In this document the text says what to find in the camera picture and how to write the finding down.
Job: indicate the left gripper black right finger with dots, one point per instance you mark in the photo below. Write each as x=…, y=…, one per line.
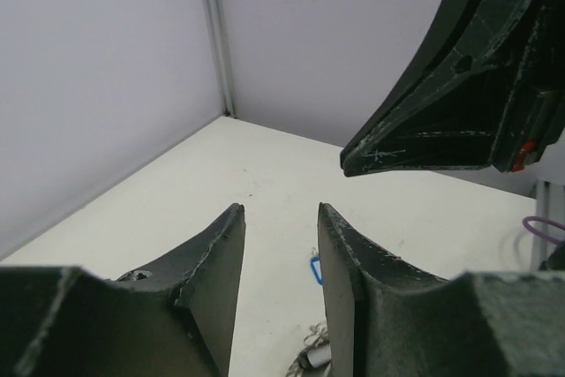
x=388, y=318

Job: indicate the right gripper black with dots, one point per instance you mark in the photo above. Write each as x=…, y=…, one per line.
x=485, y=89

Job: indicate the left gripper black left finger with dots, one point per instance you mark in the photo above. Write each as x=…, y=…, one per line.
x=174, y=316

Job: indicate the metal keyring holder with rings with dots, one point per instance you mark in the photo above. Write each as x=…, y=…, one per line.
x=315, y=359

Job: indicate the blue key tag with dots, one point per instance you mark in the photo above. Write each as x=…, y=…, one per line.
x=314, y=263

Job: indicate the left aluminium frame post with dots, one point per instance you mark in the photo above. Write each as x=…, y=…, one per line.
x=221, y=55

